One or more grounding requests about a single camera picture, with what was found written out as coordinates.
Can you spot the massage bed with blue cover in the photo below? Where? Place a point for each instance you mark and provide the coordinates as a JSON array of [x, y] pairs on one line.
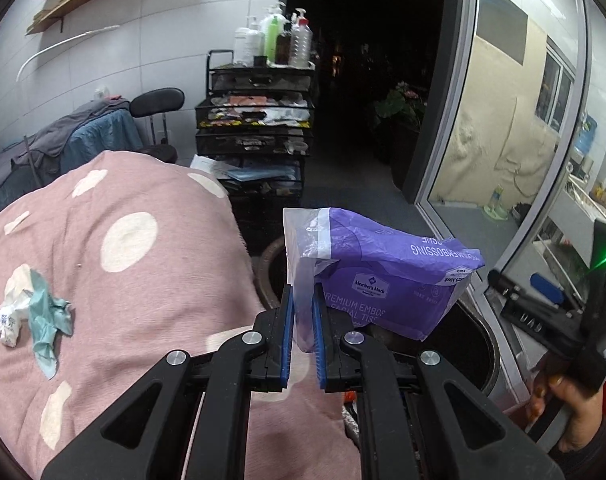
[[98, 130]]

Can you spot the dark brown bottle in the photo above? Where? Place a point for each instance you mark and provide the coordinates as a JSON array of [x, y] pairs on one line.
[[284, 47]]

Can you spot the dark round waste bin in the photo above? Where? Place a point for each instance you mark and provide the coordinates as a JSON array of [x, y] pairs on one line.
[[463, 345]]

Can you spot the white crumpled wrapper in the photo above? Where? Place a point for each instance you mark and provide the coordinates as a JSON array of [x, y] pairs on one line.
[[10, 320]]

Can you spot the person's right forearm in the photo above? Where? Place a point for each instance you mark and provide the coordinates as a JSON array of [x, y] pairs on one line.
[[600, 442]]

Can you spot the glass sliding door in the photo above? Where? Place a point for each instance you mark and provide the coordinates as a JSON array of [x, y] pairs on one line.
[[508, 110]]

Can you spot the purple tissue pack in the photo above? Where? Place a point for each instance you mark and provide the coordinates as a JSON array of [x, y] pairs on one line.
[[383, 265]]

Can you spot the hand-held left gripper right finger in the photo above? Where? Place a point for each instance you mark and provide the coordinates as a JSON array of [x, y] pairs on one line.
[[319, 345]]

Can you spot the pink polka dot blanket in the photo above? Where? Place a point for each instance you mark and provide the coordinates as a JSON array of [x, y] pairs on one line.
[[158, 285]]

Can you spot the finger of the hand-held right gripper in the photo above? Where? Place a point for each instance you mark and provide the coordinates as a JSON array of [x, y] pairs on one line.
[[548, 288], [504, 287]]

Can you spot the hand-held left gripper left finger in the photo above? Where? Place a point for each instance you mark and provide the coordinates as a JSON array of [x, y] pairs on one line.
[[285, 345]]

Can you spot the white pump bottle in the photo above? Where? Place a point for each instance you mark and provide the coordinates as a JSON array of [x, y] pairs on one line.
[[245, 42]]

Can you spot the blue water jug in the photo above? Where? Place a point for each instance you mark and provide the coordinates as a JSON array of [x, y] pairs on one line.
[[585, 135]]

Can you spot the person's right hand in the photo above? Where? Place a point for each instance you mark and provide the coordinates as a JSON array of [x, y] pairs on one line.
[[583, 410]]

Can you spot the grey blanket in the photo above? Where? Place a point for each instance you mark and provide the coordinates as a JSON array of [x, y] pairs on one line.
[[58, 132]]

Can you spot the teal crumpled wrapper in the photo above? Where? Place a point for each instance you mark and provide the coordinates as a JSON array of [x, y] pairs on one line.
[[45, 320]]

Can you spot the wooden bracket wall shelf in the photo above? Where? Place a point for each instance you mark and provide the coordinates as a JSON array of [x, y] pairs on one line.
[[93, 2]]

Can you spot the white curved rod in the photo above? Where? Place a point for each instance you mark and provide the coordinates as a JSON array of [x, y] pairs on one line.
[[58, 45]]

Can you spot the small green bottle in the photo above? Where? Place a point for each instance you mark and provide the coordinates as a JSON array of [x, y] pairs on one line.
[[496, 202]]

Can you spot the green pump bottle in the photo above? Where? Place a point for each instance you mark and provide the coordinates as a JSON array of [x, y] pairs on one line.
[[273, 35]]

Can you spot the clear bottle with red cap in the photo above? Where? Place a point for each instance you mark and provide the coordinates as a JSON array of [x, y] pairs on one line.
[[301, 40]]

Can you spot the black mesh rack cart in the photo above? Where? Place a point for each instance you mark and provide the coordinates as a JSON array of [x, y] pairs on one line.
[[255, 135]]

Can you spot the potted plant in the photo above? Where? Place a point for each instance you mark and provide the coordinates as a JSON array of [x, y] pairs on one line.
[[400, 110]]

